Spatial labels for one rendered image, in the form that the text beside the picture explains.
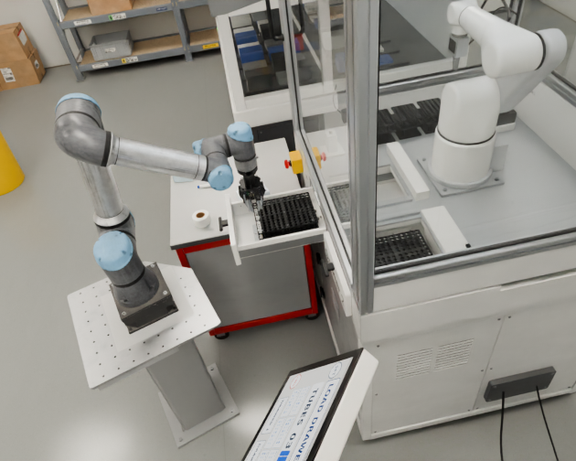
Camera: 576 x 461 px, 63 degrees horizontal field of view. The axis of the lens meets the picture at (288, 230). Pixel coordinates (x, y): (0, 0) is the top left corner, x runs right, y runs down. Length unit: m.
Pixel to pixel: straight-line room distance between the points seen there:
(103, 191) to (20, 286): 1.87
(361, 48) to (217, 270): 1.42
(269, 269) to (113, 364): 0.81
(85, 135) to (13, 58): 4.63
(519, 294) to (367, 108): 0.85
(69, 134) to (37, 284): 2.05
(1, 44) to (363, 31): 5.25
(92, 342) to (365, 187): 1.12
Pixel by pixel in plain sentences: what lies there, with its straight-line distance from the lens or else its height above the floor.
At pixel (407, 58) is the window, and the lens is 0.92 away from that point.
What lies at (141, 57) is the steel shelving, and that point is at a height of 0.13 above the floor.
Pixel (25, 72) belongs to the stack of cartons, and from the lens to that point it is 5.96.
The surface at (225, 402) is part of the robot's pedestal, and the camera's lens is 2.34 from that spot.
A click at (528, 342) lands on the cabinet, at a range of 1.87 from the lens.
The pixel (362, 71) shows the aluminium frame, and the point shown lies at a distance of 0.88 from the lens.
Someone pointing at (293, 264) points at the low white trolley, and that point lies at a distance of 2.13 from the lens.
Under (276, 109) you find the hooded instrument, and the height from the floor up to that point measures 0.88.
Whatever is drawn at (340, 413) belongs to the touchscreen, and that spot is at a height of 1.19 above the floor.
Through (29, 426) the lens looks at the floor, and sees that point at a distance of 2.69.
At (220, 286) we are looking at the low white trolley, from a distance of 2.17.
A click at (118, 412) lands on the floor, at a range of 2.51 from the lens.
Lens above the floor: 2.05
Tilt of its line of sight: 43 degrees down
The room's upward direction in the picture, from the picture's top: 9 degrees counter-clockwise
